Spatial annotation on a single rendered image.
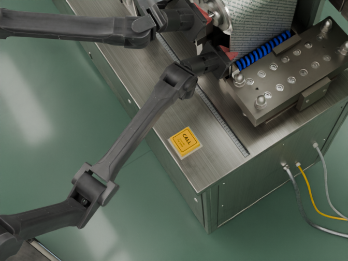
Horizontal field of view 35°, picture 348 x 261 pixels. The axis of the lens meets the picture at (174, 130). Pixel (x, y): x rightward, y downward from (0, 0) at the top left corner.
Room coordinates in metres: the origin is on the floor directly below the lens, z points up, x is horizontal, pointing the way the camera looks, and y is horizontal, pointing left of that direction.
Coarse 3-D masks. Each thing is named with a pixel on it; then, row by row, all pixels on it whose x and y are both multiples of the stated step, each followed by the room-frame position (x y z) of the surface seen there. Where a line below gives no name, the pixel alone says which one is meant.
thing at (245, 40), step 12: (276, 12) 0.84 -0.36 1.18; (288, 12) 0.86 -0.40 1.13; (252, 24) 0.81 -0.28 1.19; (264, 24) 0.82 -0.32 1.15; (276, 24) 0.84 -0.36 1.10; (288, 24) 0.86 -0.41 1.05; (240, 36) 0.79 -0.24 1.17; (252, 36) 0.81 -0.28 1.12; (264, 36) 0.83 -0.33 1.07; (276, 36) 0.85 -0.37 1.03; (240, 48) 0.79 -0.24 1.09; (252, 48) 0.81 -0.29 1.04
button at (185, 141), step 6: (180, 132) 0.63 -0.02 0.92; (186, 132) 0.63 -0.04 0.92; (174, 138) 0.61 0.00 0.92; (180, 138) 0.61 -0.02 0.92; (186, 138) 0.61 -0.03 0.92; (192, 138) 0.60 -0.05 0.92; (174, 144) 0.59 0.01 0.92; (180, 144) 0.59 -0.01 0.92; (186, 144) 0.59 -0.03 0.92; (192, 144) 0.58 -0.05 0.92; (198, 144) 0.58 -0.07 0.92; (180, 150) 0.57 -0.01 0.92; (186, 150) 0.57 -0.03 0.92; (192, 150) 0.57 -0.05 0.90
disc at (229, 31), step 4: (220, 0) 0.82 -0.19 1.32; (224, 4) 0.81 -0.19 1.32; (224, 8) 0.80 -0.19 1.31; (228, 12) 0.79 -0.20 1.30; (228, 16) 0.78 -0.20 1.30; (228, 20) 0.78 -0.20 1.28; (232, 24) 0.77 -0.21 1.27; (220, 28) 0.82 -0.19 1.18; (228, 28) 0.78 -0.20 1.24; (232, 28) 0.77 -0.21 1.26; (224, 32) 0.80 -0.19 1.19; (228, 32) 0.78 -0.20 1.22; (232, 32) 0.77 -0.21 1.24
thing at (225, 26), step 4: (204, 0) 0.89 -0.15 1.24; (208, 0) 0.87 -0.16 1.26; (212, 0) 0.85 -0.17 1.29; (216, 0) 0.83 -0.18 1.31; (216, 4) 0.83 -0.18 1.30; (220, 4) 0.82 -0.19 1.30; (220, 8) 0.81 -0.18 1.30; (224, 12) 0.80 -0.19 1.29; (224, 16) 0.79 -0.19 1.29; (224, 20) 0.79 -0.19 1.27; (224, 24) 0.79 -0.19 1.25; (228, 24) 0.78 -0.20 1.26; (224, 28) 0.79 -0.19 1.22
